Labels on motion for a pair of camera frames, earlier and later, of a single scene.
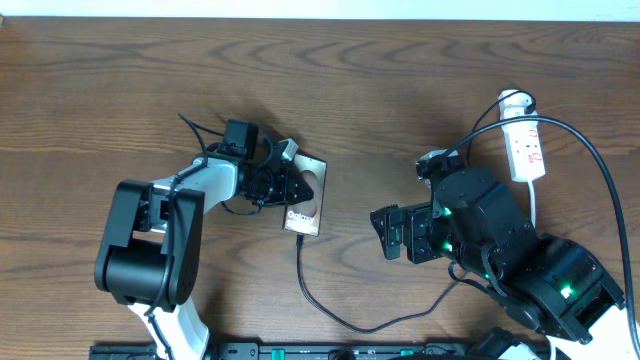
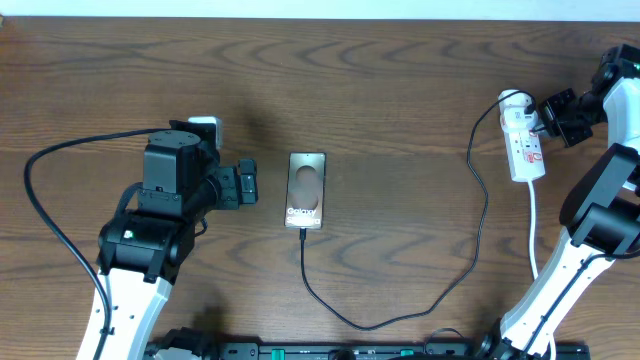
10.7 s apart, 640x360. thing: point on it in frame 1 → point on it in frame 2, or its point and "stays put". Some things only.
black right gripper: x=420 y=216 → x=548 y=108
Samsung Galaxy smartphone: x=307 y=216 stays put
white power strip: x=522 y=141 stays put
